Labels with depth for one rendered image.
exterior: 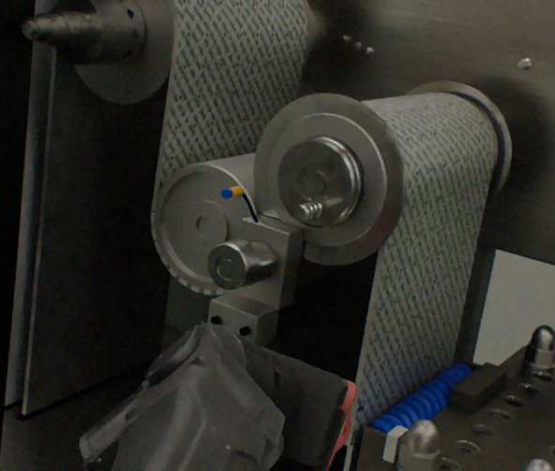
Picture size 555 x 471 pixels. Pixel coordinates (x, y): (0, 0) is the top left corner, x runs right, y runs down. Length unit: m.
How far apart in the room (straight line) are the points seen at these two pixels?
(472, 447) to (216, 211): 0.32
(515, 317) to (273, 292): 2.88
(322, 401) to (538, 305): 2.97
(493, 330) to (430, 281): 2.79
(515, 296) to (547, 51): 2.61
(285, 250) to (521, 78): 0.39
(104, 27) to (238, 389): 0.44
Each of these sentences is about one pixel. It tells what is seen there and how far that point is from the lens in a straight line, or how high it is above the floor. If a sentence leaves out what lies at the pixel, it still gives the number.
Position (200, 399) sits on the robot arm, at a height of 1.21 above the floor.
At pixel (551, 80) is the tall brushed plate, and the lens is 1.13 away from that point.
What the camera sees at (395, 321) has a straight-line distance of 0.92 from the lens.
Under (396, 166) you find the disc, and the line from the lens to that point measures 0.83.
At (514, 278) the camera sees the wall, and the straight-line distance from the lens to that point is 3.69.
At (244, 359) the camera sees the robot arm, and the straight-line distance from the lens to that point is 0.64.
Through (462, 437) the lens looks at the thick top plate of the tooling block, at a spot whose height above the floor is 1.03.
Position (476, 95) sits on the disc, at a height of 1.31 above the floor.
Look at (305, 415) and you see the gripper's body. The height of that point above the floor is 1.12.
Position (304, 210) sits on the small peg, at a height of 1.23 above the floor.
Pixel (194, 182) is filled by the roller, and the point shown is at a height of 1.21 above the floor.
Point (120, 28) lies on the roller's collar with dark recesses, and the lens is 0.95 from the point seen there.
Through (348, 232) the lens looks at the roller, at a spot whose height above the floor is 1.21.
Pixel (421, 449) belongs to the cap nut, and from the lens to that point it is 0.86.
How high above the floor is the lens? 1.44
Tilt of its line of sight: 16 degrees down
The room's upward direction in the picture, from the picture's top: 9 degrees clockwise
